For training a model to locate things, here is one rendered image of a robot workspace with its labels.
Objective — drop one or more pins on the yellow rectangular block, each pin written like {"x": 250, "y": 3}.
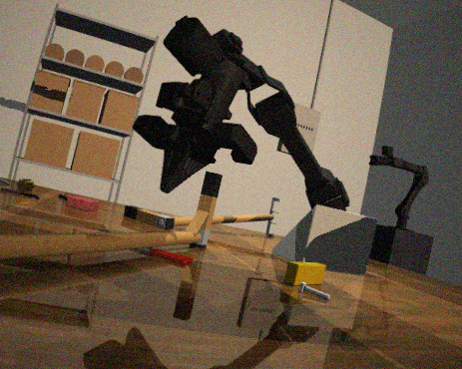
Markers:
{"x": 308, "y": 272}

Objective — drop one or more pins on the red rectangular block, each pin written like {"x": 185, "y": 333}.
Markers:
{"x": 82, "y": 203}

